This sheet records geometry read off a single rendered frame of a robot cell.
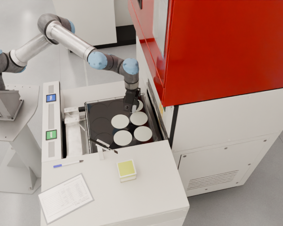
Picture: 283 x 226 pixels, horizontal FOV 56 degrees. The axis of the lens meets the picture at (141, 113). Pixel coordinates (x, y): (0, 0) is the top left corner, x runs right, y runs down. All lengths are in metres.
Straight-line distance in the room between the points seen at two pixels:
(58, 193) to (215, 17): 0.94
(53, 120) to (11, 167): 1.16
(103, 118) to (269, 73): 0.87
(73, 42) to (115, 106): 0.47
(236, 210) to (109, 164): 1.32
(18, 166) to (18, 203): 0.33
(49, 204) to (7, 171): 1.36
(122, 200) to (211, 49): 0.72
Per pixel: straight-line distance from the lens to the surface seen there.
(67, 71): 3.23
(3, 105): 1.68
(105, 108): 1.57
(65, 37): 1.34
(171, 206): 1.20
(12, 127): 1.74
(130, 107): 1.37
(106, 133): 1.46
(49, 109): 1.56
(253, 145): 1.76
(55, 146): 1.40
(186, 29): 0.90
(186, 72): 1.03
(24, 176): 2.50
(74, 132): 1.52
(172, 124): 1.25
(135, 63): 1.27
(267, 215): 2.40
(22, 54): 1.71
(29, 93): 1.89
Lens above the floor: 2.09
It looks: 51 degrees down
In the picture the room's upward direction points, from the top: straight up
